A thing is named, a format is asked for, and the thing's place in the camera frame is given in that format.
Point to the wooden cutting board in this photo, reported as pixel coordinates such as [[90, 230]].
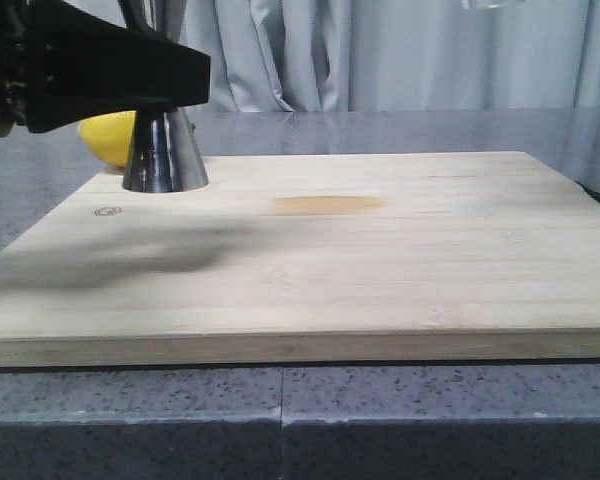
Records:
[[453, 256]]

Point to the clear glass beaker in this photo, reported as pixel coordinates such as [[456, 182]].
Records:
[[488, 4]]

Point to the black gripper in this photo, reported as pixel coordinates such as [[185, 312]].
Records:
[[59, 64]]

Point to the yellow lemon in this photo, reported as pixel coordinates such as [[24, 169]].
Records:
[[108, 136]]

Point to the grey curtain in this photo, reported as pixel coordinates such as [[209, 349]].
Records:
[[373, 56]]

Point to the steel double jigger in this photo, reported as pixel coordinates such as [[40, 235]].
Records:
[[164, 156]]

